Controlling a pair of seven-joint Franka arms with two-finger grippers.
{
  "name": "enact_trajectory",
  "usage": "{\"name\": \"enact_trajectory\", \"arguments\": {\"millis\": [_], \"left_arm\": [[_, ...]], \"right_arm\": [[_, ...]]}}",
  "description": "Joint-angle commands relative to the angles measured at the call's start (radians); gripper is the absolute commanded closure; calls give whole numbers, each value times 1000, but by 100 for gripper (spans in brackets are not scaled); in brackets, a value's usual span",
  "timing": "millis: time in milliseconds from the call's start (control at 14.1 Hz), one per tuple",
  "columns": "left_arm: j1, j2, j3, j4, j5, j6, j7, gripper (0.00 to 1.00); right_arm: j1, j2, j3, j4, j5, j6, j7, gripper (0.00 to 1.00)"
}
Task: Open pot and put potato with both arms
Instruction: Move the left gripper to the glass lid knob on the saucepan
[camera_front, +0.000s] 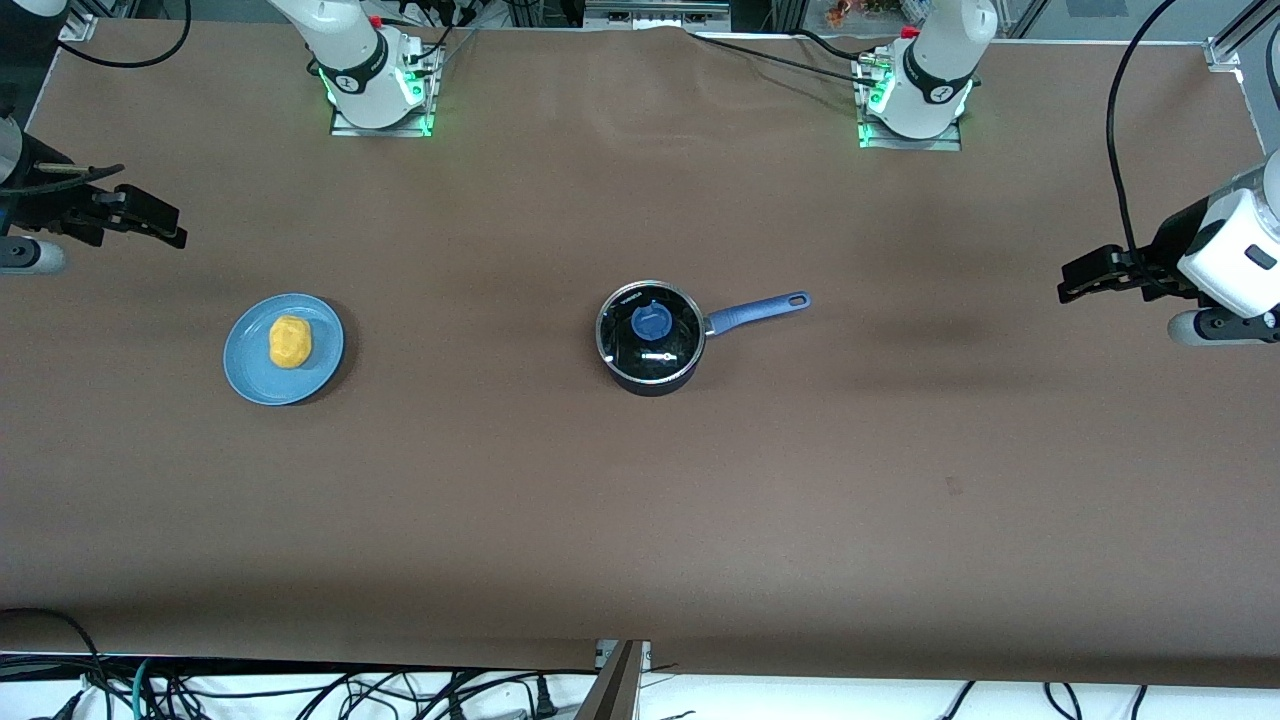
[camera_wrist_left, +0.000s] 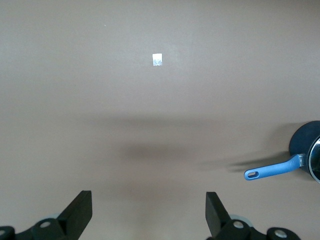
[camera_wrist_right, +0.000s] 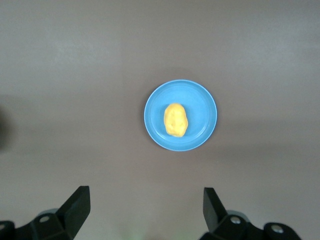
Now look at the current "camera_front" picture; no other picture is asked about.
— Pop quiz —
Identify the glass lid with blue knob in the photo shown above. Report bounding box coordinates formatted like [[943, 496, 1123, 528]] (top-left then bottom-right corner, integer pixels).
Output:
[[598, 283, 705, 387]]

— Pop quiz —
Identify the black looped floor cable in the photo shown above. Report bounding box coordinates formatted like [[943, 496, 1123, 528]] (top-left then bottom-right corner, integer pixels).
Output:
[[0, 607, 107, 720]]

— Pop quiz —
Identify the aluminium post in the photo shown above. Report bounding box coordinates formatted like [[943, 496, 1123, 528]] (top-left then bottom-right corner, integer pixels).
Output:
[[575, 640, 647, 720]]

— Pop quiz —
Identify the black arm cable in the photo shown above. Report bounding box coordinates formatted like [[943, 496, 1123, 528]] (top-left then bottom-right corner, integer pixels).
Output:
[[55, 0, 193, 70], [1104, 0, 1181, 296]]

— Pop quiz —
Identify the black base cable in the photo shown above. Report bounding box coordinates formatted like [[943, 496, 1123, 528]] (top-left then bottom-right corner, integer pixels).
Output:
[[385, 0, 483, 73]]

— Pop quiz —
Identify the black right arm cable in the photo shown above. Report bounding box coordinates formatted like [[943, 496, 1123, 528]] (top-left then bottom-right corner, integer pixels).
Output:
[[55, 0, 193, 70]]

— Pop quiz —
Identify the aluminium frame rail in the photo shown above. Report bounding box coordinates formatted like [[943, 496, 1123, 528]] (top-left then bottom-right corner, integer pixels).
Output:
[[585, 0, 731, 31]]

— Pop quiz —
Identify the blue plate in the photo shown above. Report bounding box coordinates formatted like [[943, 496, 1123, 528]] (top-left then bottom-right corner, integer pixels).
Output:
[[223, 293, 346, 406]]

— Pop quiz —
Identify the dark pot with blue handle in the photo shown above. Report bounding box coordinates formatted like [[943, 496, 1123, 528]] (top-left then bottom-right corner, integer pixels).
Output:
[[596, 281, 812, 398]]

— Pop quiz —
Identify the yellow potato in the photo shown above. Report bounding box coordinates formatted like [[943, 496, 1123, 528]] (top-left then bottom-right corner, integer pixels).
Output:
[[268, 315, 313, 370]]

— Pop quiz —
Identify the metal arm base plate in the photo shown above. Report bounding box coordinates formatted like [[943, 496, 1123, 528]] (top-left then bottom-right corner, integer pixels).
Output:
[[857, 50, 963, 153], [330, 40, 437, 139]]

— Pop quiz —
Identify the aluminium corner profile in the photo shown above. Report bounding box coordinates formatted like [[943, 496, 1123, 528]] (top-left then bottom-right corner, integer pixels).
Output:
[[1205, 0, 1280, 71]]

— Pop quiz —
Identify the black table cable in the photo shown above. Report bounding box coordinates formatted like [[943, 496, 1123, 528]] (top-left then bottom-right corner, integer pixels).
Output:
[[688, 30, 886, 86]]

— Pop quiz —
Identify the brown table cover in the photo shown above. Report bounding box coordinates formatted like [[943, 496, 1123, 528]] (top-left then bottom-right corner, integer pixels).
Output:
[[0, 20, 1280, 691]]

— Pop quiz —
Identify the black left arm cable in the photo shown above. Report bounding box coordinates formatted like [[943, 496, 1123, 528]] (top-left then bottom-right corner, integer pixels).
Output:
[[1104, 0, 1181, 296]]

